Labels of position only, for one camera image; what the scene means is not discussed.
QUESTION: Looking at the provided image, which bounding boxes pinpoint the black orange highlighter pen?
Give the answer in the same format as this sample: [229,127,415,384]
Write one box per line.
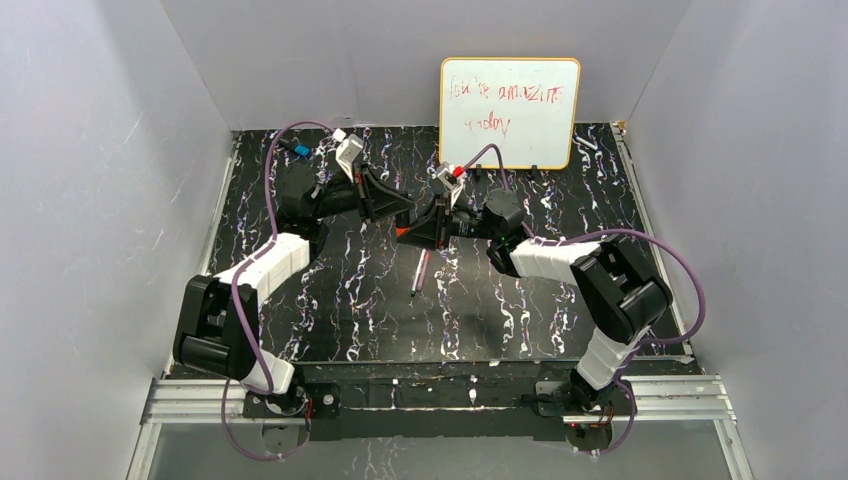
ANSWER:
[395,210,411,238]

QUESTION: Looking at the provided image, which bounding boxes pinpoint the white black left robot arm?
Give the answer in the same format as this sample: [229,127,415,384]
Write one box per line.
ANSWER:
[172,163,414,395]

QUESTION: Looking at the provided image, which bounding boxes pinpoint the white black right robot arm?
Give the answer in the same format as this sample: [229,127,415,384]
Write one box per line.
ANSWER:
[395,188,673,411]

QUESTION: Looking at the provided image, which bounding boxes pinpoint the white green pen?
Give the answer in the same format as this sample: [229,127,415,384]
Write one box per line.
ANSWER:
[409,248,427,297]

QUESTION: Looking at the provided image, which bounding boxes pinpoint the small white pen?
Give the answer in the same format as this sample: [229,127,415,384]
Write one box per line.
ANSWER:
[574,136,599,151]

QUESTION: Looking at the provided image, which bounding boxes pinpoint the blue black marker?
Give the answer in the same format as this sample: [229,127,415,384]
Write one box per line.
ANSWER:
[278,139,312,158]

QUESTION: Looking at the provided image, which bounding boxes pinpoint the orange framed whiteboard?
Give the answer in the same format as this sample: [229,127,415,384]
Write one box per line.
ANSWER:
[438,57,581,170]

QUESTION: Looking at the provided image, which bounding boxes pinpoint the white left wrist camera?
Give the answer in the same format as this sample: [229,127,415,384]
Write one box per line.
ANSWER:
[332,129,364,181]

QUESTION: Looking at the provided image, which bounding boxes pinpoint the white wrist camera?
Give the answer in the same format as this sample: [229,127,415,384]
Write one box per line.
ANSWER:
[332,129,364,181]
[434,162,465,207]

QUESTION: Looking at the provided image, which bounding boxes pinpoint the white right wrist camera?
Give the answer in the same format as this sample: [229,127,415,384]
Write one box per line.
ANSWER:
[434,162,465,207]

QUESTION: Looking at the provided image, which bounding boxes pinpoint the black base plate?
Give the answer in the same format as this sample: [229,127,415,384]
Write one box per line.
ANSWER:
[241,357,667,444]

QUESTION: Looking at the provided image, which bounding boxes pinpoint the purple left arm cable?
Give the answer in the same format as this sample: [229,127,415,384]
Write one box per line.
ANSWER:
[220,120,339,463]

